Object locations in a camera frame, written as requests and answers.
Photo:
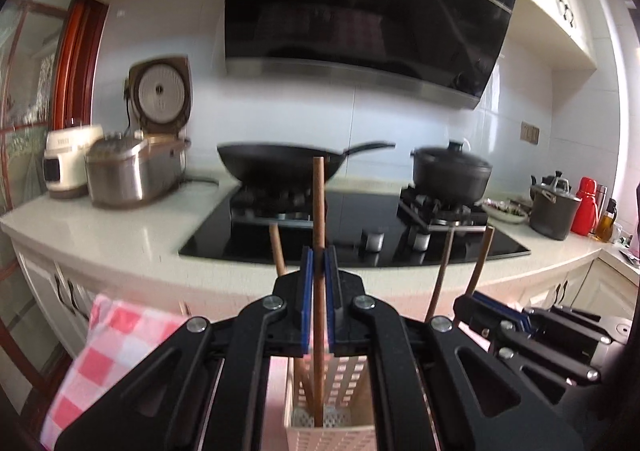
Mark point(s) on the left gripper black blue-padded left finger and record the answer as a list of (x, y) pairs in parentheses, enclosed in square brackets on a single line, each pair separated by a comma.
[(204, 388)]

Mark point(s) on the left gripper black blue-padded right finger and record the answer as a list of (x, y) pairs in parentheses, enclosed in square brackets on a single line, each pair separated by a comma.
[(433, 387)]

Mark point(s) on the white perforated utensil basket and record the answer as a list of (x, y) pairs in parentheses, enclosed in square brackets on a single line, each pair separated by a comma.
[(348, 421)]

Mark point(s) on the brown wooden chopstick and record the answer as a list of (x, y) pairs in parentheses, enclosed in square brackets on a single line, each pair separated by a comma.
[(319, 294)]

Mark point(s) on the red white checkered tablecloth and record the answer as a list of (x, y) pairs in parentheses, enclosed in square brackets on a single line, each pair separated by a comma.
[(120, 336)]

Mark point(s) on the oil bottle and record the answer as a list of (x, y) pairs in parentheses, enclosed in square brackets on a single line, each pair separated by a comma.
[(606, 223)]

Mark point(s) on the red thermos jug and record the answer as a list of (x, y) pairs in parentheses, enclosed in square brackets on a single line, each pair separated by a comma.
[(587, 212)]

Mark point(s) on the grey stock pot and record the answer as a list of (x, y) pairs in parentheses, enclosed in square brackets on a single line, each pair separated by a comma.
[(554, 207)]

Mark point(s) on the small plate of food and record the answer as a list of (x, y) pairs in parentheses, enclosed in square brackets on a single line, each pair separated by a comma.
[(504, 211)]

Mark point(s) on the steel flask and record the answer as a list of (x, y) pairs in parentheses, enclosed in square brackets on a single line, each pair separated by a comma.
[(601, 194)]

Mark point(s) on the black glass gas stove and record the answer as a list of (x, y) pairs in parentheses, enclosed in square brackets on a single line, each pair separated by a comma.
[(368, 230)]

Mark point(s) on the white lower cabinets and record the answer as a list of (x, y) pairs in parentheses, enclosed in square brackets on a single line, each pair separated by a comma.
[(67, 272)]

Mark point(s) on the black lidded pot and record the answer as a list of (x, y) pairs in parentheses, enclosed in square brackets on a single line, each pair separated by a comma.
[(450, 174)]

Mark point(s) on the open silver rice cooker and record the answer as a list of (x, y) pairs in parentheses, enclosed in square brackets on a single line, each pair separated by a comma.
[(129, 169)]

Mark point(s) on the black wok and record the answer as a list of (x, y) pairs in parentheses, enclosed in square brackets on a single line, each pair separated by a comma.
[(272, 166)]

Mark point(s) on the white small appliance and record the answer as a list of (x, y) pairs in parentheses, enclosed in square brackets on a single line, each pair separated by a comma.
[(64, 160)]

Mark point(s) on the black range hood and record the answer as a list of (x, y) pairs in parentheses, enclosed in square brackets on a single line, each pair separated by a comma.
[(442, 51)]

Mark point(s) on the red framed glass door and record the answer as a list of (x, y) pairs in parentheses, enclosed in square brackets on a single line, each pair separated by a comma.
[(58, 86)]

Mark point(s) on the wall switch plate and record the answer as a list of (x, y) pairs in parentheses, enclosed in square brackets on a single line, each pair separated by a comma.
[(529, 133)]

